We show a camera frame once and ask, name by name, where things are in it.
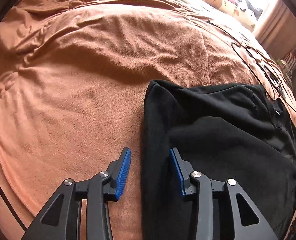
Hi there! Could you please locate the pink right curtain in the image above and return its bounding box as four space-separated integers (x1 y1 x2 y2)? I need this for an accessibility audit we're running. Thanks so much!
253 0 296 60

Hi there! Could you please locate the black cable on bed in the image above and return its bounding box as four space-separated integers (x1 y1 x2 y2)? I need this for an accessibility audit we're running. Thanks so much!
206 19 296 114

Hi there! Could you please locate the bear print long pillow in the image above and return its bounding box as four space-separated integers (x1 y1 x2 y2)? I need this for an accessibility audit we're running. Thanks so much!
183 0 263 30

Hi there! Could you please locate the black long-sleeve sweater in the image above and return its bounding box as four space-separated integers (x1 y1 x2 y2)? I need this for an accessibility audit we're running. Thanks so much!
141 80 296 239

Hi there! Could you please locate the brown terry bed blanket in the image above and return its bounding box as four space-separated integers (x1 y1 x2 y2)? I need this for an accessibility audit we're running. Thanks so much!
0 0 296 239

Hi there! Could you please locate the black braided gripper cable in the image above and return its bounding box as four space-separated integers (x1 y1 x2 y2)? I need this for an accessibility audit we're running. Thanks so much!
0 162 29 233

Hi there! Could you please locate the white rack on cabinet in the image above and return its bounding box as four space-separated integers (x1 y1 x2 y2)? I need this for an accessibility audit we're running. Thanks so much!
277 52 296 83

